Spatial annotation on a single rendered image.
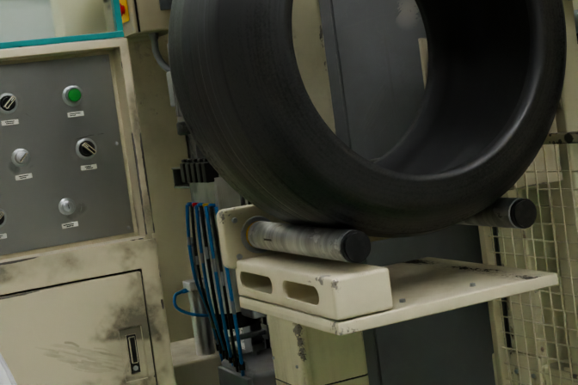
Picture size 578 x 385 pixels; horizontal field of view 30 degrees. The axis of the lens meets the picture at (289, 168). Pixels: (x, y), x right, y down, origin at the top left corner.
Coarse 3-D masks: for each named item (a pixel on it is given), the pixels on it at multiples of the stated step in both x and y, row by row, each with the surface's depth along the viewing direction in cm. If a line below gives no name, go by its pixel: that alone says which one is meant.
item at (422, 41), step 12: (420, 48) 207; (552, 132) 196; (552, 144) 196; (540, 156) 195; (552, 156) 196; (528, 168) 194; (540, 168) 195; (552, 168) 196; (528, 180) 194; (540, 180) 195; (552, 180) 196
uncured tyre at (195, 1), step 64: (192, 0) 150; (256, 0) 139; (448, 0) 183; (512, 0) 173; (192, 64) 150; (256, 64) 140; (448, 64) 183; (512, 64) 175; (192, 128) 158; (256, 128) 142; (320, 128) 142; (448, 128) 182; (512, 128) 155; (256, 192) 156; (320, 192) 145; (384, 192) 147; (448, 192) 151
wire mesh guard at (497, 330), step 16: (544, 160) 181; (560, 192) 179; (576, 208) 176; (560, 224) 180; (576, 224) 176; (480, 240) 201; (512, 240) 193; (528, 240) 189; (544, 240) 185; (528, 256) 190; (560, 288) 182; (496, 304) 201; (528, 304) 192; (496, 320) 200; (512, 320) 196; (576, 320) 180; (496, 336) 201; (544, 336) 188; (496, 352) 201; (528, 352) 194; (496, 368) 202; (528, 368) 194; (560, 368) 186; (528, 384) 195
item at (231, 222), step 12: (252, 204) 179; (228, 216) 175; (240, 216) 176; (252, 216) 176; (264, 216) 177; (228, 228) 175; (240, 228) 176; (228, 240) 175; (240, 240) 176; (372, 240) 186; (228, 252) 175; (240, 252) 176; (252, 252) 176; (264, 252) 177; (276, 252) 178; (228, 264) 175
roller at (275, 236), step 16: (256, 224) 174; (272, 224) 169; (288, 224) 164; (256, 240) 172; (272, 240) 166; (288, 240) 160; (304, 240) 155; (320, 240) 151; (336, 240) 146; (352, 240) 145; (368, 240) 146; (320, 256) 153; (336, 256) 147; (352, 256) 145
